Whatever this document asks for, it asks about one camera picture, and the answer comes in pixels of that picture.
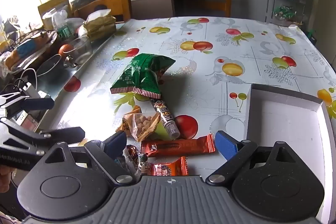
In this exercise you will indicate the dark metal bowl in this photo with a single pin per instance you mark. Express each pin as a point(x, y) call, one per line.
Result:
point(50, 66)

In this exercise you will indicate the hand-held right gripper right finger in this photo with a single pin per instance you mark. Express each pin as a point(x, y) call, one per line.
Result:
point(227, 145)

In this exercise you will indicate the wrapped bread package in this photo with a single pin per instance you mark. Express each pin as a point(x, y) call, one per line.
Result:
point(29, 47)

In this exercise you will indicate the olive green tissue pack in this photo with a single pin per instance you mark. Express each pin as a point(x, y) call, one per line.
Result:
point(101, 26)

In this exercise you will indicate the green labelled bottle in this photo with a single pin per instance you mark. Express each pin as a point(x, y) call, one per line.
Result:
point(64, 32)

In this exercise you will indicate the glass mug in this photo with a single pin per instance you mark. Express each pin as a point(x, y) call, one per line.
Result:
point(80, 49)

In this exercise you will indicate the clear plastic bag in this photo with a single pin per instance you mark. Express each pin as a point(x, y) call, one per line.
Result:
point(61, 18)

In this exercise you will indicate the white cardboard box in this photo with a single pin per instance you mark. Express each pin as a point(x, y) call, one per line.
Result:
point(283, 119)

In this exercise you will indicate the cartoon printed snack tube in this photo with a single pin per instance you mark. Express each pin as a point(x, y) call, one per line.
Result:
point(164, 116)

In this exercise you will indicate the panda printed candy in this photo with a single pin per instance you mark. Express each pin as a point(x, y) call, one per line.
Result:
point(141, 165)

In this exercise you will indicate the white charger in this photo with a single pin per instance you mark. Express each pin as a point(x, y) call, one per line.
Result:
point(29, 88)

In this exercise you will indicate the brown foil candy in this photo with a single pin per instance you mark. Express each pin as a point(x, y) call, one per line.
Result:
point(131, 150)

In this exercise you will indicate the wooden chair with oval cutout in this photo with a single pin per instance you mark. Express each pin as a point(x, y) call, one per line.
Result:
point(115, 7)

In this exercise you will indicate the small green object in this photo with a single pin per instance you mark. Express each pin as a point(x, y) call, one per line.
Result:
point(311, 33)

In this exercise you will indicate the grey white cabinet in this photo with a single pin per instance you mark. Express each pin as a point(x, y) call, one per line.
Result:
point(152, 6)

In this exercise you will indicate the yellow cardboard box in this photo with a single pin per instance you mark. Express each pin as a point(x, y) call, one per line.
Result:
point(52, 3)

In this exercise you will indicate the red-orange wafer bar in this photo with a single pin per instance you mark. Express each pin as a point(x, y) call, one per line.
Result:
point(178, 146)

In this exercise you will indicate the fruit printed tablecloth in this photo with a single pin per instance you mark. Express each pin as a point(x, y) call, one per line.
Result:
point(210, 37)

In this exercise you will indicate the pile of green wrapped candies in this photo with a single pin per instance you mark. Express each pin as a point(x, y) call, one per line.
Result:
point(283, 12)

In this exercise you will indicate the orange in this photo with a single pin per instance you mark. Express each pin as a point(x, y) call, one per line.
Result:
point(65, 49)

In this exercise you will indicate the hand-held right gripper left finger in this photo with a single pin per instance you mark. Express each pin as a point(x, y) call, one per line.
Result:
point(115, 142)

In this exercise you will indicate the green snack bag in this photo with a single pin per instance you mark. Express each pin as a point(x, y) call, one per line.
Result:
point(141, 69)

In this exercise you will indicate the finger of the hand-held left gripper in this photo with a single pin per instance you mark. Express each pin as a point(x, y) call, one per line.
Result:
point(36, 103)
point(67, 133)

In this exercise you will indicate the small orange snack packet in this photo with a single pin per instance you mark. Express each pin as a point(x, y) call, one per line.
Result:
point(168, 167)

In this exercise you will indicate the clear orange peanut packet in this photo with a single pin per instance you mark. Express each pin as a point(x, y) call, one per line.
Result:
point(141, 124)

